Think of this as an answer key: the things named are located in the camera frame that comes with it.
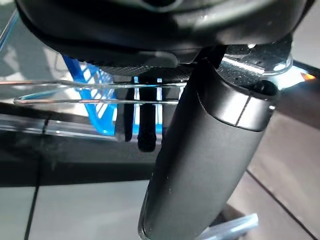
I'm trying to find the brown cloth curtain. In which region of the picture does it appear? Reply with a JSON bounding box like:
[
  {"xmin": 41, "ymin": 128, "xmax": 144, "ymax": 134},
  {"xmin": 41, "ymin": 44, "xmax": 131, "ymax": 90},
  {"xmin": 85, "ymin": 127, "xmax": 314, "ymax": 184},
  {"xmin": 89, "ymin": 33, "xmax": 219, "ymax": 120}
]
[{"xmin": 226, "ymin": 109, "xmax": 320, "ymax": 240}]

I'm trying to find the blue plastic shopping basket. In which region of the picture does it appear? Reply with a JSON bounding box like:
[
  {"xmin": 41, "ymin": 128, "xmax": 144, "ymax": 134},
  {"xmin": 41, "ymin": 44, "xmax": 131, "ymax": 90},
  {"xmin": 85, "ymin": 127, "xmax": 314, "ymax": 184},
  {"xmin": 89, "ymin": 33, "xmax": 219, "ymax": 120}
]
[{"xmin": 61, "ymin": 53, "xmax": 171, "ymax": 137}]

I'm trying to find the metal wire basket handle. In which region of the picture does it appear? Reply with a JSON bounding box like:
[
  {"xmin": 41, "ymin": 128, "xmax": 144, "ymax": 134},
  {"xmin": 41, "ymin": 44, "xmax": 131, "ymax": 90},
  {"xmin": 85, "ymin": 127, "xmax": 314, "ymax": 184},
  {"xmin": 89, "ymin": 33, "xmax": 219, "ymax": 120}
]
[{"xmin": 13, "ymin": 86, "xmax": 181, "ymax": 106}]

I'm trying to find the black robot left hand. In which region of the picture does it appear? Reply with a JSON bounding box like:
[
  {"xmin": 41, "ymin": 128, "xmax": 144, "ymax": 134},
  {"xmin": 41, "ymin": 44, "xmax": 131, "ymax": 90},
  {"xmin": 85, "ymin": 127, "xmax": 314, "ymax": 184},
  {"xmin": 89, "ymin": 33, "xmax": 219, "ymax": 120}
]
[{"xmin": 14, "ymin": 0, "xmax": 308, "ymax": 240}]

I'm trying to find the pale shelf back panel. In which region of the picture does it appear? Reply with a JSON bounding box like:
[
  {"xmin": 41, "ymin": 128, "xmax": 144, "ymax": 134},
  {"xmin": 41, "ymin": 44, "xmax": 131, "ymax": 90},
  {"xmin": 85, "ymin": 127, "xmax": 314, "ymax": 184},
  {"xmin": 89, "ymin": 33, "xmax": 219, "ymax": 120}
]
[
  {"xmin": 0, "ymin": 186, "xmax": 38, "ymax": 240},
  {"xmin": 24, "ymin": 179, "xmax": 156, "ymax": 240}
]

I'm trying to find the small orange marker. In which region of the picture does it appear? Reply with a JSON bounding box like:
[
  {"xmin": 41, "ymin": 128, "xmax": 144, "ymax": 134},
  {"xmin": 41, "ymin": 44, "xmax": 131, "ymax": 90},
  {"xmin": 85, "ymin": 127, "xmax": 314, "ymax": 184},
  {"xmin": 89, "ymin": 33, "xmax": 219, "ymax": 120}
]
[{"xmin": 299, "ymin": 71, "xmax": 317, "ymax": 82}]

